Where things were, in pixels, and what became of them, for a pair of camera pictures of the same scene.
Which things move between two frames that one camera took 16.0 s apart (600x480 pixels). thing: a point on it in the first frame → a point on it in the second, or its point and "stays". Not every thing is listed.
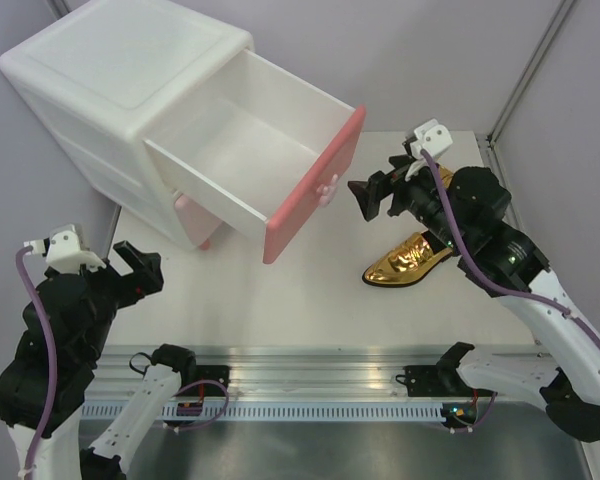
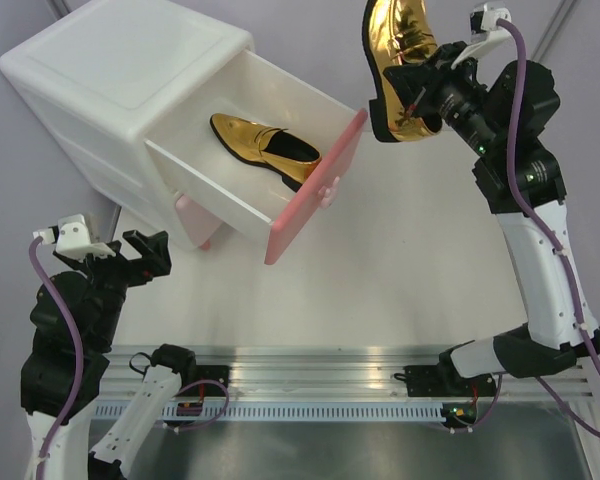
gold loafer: [405, 263] → [396, 33]
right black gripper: [369, 192] → [421, 82]
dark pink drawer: [267, 148] stays
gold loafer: [445, 176] → [275, 150]
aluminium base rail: [393, 373] stays
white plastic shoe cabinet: [104, 76] stays
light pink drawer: [200, 223] stays
